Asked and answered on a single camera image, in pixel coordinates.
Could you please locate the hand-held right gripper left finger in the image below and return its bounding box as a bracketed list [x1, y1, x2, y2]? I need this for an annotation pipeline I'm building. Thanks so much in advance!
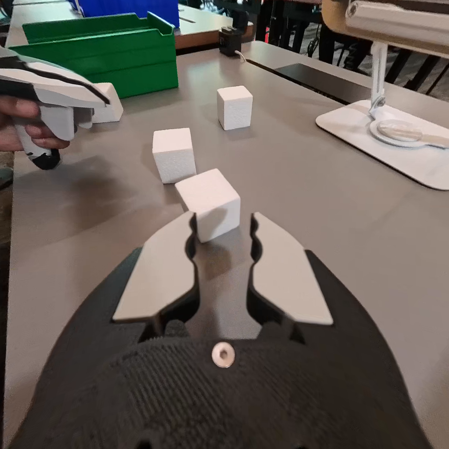
[112, 211, 200, 338]

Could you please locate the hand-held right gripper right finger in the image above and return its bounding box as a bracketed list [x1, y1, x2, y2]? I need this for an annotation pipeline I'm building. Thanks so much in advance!
[246, 211, 334, 326]

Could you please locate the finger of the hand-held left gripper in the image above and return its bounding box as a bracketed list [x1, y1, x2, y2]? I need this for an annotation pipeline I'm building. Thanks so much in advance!
[0, 47, 111, 105]
[0, 69, 107, 141]

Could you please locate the white foam cube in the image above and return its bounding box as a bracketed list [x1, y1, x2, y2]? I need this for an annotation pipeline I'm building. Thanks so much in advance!
[175, 168, 241, 243]
[216, 86, 254, 131]
[152, 128, 197, 184]
[89, 83, 124, 123]

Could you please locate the light desk with wooden edge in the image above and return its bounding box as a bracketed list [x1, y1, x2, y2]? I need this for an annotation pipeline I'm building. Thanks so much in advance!
[5, 0, 254, 50]

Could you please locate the person's left hand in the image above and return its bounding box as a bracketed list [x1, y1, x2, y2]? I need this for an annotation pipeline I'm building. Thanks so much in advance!
[0, 95, 71, 152]

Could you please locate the green storage bin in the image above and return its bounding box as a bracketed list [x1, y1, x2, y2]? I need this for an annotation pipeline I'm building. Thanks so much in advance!
[9, 11, 179, 99]

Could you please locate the blue storage bin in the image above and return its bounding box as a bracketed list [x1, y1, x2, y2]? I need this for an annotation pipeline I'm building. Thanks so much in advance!
[68, 0, 180, 28]

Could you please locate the document stand with wooden board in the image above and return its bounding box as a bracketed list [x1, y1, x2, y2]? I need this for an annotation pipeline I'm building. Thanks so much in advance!
[316, 0, 449, 191]

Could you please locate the black battery charger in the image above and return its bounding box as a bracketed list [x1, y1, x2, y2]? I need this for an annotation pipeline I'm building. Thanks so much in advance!
[218, 25, 244, 56]

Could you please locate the dark desk cable flap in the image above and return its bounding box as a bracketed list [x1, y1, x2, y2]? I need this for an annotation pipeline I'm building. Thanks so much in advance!
[275, 63, 372, 104]

